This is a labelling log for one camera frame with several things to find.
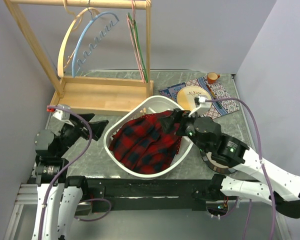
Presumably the dark rimmed plate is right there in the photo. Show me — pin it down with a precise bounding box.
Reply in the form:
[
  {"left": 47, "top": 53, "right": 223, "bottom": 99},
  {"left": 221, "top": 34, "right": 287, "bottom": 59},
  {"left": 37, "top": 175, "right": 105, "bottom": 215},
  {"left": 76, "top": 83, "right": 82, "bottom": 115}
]
[{"left": 200, "top": 151, "right": 237, "bottom": 175}]

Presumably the beige floral plate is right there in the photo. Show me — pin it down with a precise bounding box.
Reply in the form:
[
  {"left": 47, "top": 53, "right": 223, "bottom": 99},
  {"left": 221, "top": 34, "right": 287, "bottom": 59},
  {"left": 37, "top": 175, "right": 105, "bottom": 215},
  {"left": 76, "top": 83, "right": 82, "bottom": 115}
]
[{"left": 176, "top": 85, "right": 212, "bottom": 111}]

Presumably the wooden clothes rack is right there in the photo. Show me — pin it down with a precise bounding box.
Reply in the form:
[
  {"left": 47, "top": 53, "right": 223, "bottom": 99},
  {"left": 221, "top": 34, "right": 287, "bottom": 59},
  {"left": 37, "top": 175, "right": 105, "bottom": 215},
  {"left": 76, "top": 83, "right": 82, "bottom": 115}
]
[{"left": 4, "top": 0, "right": 154, "bottom": 116}]

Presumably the aluminium rail frame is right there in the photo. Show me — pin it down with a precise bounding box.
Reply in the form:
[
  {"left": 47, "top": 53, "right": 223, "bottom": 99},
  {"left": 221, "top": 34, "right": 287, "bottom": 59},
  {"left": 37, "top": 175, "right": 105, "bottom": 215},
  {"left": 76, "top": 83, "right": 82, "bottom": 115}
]
[{"left": 3, "top": 184, "right": 292, "bottom": 240}]

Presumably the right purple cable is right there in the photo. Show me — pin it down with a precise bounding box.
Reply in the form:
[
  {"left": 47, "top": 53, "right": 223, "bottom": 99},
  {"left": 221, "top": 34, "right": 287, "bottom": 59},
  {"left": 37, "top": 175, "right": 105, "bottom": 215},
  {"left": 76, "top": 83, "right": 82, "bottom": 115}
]
[{"left": 204, "top": 97, "right": 277, "bottom": 240}]

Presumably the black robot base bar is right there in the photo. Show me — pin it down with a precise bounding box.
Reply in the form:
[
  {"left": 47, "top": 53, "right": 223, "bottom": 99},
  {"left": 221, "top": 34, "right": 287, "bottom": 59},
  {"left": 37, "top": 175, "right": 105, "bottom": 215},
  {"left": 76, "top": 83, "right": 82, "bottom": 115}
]
[{"left": 59, "top": 174, "right": 241, "bottom": 213}]

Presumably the green plastic hanger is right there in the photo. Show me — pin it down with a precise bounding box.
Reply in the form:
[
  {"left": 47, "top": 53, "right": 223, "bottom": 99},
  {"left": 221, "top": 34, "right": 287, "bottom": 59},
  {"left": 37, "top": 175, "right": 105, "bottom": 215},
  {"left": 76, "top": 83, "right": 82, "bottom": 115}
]
[{"left": 127, "top": 13, "right": 149, "bottom": 83}]

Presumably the patterned placemat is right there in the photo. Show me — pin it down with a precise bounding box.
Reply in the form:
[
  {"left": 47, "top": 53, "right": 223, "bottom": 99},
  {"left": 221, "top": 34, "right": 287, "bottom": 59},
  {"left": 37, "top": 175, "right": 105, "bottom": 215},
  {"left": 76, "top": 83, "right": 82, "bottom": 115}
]
[{"left": 159, "top": 76, "right": 240, "bottom": 119}]

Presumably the purple cable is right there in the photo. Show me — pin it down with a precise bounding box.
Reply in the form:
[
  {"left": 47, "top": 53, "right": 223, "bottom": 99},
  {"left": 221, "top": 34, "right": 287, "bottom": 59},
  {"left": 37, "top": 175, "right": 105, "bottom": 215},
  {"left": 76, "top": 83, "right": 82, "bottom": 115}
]
[
  {"left": 204, "top": 97, "right": 277, "bottom": 240},
  {"left": 37, "top": 104, "right": 93, "bottom": 240}
]

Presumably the pink wire hanger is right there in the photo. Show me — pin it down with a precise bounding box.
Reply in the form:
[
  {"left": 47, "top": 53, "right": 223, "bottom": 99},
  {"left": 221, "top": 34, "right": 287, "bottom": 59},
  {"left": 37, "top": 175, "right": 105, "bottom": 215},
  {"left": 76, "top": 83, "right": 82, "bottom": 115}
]
[{"left": 126, "top": 0, "right": 146, "bottom": 83}]

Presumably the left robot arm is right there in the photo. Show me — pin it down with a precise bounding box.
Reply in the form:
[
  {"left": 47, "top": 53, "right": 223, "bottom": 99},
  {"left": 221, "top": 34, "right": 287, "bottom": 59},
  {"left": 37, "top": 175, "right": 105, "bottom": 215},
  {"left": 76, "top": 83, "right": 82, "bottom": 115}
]
[{"left": 31, "top": 113, "right": 109, "bottom": 240}]

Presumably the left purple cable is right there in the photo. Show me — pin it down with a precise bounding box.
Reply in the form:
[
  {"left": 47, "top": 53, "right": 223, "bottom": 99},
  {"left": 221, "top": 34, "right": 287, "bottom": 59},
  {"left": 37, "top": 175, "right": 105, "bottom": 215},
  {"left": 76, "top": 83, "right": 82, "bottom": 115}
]
[{"left": 37, "top": 104, "right": 93, "bottom": 240}]

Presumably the light wooden hanger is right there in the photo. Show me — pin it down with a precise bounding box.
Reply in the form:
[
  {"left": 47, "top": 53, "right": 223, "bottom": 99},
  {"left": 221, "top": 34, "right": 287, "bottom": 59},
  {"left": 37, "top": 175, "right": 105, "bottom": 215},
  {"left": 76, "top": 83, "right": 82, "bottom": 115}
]
[{"left": 57, "top": 0, "right": 101, "bottom": 79}]

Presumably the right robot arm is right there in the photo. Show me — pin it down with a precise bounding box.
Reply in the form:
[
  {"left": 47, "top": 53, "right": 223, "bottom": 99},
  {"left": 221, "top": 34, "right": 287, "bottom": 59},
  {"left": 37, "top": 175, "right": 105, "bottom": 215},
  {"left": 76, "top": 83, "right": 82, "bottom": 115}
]
[{"left": 159, "top": 108, "right": 300, "bottom": 219}]

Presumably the light blue hanger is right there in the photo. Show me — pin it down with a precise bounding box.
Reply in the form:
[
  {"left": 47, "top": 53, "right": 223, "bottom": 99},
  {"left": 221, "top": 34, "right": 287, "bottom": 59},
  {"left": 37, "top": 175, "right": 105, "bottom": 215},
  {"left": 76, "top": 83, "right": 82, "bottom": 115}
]
[{"left": 71, "top": 0, "right": 120, "bottom": 78}]

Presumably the red polka dot garment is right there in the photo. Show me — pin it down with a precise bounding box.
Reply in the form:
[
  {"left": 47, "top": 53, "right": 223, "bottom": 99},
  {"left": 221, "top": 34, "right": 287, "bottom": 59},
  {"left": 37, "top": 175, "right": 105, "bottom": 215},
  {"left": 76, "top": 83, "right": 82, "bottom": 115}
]
[{"left": 138, "top": 110, "right": 182, "bottom": 162}]

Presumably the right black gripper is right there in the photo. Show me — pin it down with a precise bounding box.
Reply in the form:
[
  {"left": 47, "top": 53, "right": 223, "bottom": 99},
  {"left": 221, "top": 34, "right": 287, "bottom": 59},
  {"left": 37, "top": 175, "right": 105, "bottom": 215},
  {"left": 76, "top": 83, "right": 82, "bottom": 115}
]
[{"left": 158, "top": 107, "right": 209, "bottom": 154}]

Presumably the orange cup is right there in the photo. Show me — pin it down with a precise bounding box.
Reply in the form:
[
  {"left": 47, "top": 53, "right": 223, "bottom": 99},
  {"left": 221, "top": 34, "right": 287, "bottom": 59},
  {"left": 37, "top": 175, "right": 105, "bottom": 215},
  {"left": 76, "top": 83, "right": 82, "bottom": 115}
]
[{"left": 206, "top": 72, "right": 220, "bottom": 85}]

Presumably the white laundry basket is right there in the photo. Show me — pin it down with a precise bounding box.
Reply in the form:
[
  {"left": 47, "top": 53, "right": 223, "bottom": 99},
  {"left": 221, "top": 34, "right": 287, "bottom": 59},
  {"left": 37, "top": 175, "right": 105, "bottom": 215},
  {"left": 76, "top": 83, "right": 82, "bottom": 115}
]
[{"left": 103, "top": 95, "right": 194, "bottom": 180}]

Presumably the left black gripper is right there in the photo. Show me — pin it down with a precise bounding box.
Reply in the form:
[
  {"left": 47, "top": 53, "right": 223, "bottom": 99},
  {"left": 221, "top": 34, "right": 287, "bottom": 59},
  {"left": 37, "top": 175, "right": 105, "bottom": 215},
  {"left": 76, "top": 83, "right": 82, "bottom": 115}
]
[{"left": 55, "top": 112, "right": 108, "bottom": 157}]

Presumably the red black plaid skirt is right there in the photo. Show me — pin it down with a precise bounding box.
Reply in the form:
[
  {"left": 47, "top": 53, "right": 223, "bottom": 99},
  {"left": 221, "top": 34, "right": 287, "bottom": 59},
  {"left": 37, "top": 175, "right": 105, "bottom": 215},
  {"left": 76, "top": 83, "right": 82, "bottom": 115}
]
[{"left": 108, "top": 110, "right": 182, "bottom": 175}]

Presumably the green chopstick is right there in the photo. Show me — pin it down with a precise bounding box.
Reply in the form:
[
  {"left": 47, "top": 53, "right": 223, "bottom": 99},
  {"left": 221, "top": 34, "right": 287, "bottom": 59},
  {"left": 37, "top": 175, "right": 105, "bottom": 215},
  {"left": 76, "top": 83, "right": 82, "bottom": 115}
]
[{"left": 206, "top": 85, "right": 223, "bottom": 109}]

